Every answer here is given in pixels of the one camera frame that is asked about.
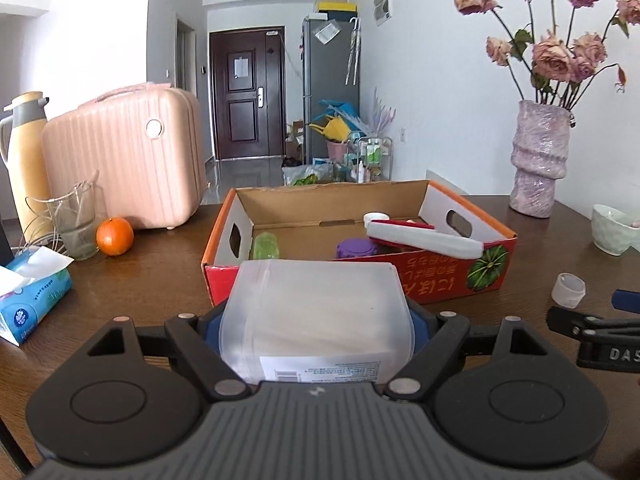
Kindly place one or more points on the clear glass cup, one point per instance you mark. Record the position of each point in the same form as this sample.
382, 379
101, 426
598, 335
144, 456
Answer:
77, 232

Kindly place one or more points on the yellow plastic item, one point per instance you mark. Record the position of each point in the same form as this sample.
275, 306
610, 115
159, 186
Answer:
332, 130

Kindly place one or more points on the purple ridged cap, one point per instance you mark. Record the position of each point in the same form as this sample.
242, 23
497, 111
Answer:
356, 249

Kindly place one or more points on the red cardboard box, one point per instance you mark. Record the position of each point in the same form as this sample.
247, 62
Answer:
325, 205

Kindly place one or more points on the clear plastic bag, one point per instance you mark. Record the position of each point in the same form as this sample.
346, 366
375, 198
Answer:
300, 174

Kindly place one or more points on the pale green bowl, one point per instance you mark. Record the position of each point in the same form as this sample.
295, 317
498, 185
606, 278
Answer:
612, 232

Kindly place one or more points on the orange fruit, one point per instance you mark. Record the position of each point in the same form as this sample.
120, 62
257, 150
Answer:
115, 236

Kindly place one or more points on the yellow box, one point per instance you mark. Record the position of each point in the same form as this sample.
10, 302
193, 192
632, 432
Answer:
337, 7

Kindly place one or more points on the dark brown entrance door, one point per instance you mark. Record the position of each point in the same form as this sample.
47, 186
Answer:
247, 110

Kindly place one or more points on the white plastic bottle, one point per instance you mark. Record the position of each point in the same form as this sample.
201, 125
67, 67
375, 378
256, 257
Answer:
315, 315

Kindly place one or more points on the small white cup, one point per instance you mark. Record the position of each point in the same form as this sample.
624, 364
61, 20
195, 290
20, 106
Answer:
568, 290

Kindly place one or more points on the purple decorative grass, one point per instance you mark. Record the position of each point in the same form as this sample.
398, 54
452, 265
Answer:
382, 110

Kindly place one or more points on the pink spoon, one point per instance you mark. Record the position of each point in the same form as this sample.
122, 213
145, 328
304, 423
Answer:
635, 223

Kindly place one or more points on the white round cap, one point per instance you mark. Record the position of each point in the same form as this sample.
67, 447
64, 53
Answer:
376, 218

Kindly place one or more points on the black paper bag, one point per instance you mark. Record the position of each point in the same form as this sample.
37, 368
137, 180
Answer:
5, 245

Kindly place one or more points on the pink suitcase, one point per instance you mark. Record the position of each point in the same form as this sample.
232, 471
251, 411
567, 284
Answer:
125, 160

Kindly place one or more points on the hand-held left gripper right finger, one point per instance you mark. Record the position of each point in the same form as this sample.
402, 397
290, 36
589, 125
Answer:
422, 330

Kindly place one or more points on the bunch of dried pink roses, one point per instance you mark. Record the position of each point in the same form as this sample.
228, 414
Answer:
550, 57

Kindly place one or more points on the blue tissue box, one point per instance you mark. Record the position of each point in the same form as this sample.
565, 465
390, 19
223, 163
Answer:
30, 300

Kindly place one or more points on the white interior door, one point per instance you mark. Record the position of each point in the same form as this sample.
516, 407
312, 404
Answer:
184, 55

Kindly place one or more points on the pink plastic bucket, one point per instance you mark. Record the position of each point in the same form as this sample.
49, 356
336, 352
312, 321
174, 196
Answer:
338, 151

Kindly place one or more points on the hanging clear umbrellas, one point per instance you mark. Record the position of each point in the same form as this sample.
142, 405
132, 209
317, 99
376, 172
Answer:
353, 50

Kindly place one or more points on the green spray bottle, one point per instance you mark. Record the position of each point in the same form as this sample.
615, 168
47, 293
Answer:
265, 247

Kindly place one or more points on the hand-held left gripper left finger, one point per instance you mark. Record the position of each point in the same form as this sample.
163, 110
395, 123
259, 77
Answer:
212, 335

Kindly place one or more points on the clear plastic pouch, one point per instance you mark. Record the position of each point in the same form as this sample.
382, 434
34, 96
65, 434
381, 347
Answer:
326, 32

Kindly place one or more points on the blue folded item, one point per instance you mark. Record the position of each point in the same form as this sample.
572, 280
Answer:
342, 109

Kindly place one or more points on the purple ceramic vase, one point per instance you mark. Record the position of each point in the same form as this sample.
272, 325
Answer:
540, 160

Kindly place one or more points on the white paper sheet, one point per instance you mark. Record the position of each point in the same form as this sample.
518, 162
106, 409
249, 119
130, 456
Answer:
241, 66

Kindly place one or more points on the red white lint brush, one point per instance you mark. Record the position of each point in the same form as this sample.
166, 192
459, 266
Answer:
425, 240

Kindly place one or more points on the yellow thermos jug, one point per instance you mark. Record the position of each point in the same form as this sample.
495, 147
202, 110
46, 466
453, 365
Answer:
27, 160

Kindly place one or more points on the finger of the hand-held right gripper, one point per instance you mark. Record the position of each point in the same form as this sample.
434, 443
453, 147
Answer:
575, 320
627, 301

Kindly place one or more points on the grey refrigerator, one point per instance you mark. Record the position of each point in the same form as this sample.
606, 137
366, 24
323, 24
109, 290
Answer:
325, 75

